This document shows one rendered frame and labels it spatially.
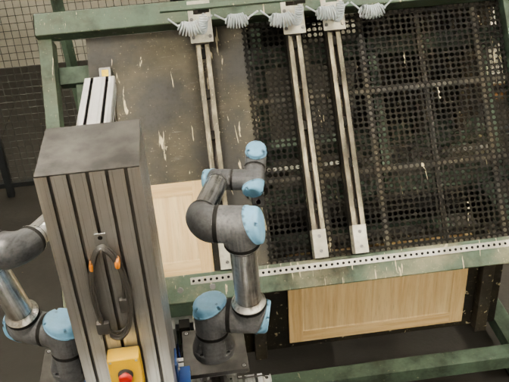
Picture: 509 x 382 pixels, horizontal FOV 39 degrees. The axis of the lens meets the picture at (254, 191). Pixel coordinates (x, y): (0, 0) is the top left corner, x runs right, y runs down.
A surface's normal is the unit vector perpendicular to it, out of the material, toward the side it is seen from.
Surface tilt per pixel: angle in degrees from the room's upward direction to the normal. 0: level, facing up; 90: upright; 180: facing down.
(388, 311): 90
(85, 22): 53
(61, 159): 0
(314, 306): 90
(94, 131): 0
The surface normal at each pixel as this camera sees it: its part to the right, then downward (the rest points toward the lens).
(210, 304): -0.18, -0.84
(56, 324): 0.07, -0.82
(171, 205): 0.07, -0.09
